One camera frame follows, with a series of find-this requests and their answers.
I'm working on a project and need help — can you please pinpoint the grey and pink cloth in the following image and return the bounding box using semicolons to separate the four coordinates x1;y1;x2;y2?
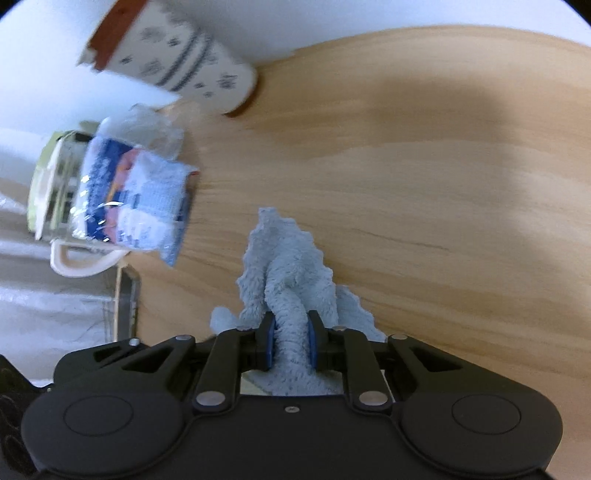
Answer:
211;208;387;396

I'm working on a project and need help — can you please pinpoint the glass kettle with cream lid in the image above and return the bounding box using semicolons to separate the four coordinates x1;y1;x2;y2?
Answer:
27;130;128;278

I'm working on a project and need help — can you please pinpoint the blue white plastic food bag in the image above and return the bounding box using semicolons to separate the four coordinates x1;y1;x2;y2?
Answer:
69;104;199;266

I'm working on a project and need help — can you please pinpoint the red lidded white tumbler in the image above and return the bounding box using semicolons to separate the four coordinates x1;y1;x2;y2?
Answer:
78;1;259;115

